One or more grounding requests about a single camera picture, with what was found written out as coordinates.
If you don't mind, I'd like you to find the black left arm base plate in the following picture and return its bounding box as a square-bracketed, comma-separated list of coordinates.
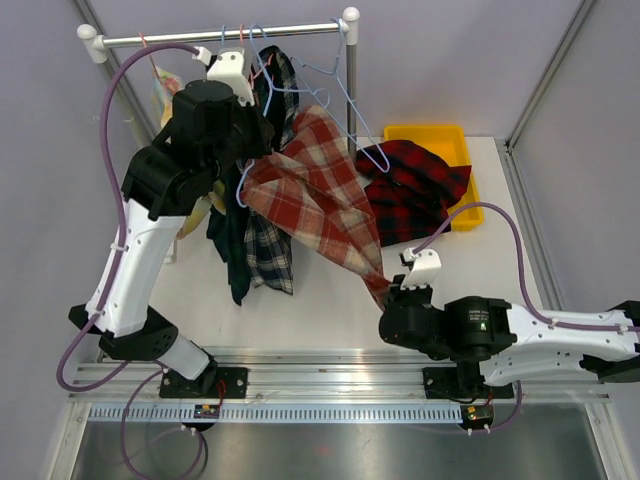
[159, 365, 249, 400]

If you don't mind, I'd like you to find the pastel floral skirt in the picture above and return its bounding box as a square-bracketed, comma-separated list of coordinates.
[151, 61, 226, 240]

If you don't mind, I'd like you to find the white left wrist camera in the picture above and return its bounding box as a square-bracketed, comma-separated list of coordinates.
[192, 46, 255, 107]

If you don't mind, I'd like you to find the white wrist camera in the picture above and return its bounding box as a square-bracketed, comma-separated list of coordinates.
[399, 248, 442, 290]
[192, 46, 255, 107]

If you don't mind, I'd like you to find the blue hanger of green skirt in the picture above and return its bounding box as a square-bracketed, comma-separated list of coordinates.
[220, 25, 230, 51]

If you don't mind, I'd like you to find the yellow plastic bin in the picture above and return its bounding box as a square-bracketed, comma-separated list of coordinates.
[383, 124, 484, 232]

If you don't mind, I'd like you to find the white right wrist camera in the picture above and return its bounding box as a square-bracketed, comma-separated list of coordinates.
[399, 248, 442, 290]

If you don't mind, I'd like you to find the slotted white cable duct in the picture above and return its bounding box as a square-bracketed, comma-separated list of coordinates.
[89, 402, 462, 424]

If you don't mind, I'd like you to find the rust beige plaid skirt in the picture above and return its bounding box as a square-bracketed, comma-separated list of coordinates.
[240, 105, 390, 308]

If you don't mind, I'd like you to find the aluminium rail frame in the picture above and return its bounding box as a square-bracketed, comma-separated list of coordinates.
[44, 0, 621, 480]

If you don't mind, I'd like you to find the red navy plaid skirt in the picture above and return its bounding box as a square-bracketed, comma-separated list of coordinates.
[355, 140, 472, 247]

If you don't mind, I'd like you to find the dark green plaid skirt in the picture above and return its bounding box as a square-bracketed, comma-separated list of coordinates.
[206, 166, 251, 306]

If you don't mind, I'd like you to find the navy white plaid skirt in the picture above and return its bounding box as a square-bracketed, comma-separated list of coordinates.
[245, 45, 299, 295]

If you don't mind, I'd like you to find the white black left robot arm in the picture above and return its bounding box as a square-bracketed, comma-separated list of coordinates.
[68, 80, 273, 397]

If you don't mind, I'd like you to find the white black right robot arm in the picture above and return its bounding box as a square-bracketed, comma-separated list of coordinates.
[379, 275, 639, 403]

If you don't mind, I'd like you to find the white metal clothes rack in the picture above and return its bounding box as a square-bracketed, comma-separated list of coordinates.
[75, 5, 362, 151]

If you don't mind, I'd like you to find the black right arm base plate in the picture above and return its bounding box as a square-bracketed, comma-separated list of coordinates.
[422, 366, 515, 404]

